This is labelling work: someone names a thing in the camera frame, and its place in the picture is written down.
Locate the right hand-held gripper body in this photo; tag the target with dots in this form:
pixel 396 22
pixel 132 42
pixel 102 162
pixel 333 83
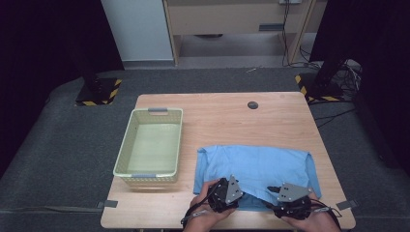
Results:
pixel 295 206

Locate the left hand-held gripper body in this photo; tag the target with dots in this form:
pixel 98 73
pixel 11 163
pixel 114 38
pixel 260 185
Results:
pixel 222 196

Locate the light blue shirt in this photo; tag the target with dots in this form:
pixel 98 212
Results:
pixel 257 167

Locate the pale green plastic basket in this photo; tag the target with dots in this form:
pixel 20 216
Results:
pixel 151 145

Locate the person's right hand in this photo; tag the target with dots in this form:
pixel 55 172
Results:
pixel 317 224

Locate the person's left hand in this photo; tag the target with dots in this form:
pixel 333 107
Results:
pixel 206 224

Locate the grey tape piece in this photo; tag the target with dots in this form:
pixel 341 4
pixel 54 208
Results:
pixel 346 205
pixel 109 204

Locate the dark round table grommet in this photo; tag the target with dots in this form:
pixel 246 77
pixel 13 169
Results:
pixel 252 105

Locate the black stand with striped base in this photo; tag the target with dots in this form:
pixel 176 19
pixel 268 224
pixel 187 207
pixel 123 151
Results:
pixel 96 92
pixel 322 87

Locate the small metal piece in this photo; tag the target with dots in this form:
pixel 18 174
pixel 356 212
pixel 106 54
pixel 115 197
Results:
pixel 253 69

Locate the black curtain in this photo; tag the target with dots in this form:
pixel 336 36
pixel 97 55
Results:
pixel 48 48
pixel 377 64

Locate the beige wooden desk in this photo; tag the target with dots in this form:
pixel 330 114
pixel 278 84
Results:
pixel 225 19

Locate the white cabinet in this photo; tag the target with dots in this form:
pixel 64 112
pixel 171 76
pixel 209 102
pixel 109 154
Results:
pixel 138 29

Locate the grey power strip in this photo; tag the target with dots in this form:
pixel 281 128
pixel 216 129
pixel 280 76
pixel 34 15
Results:
pixel 290 1

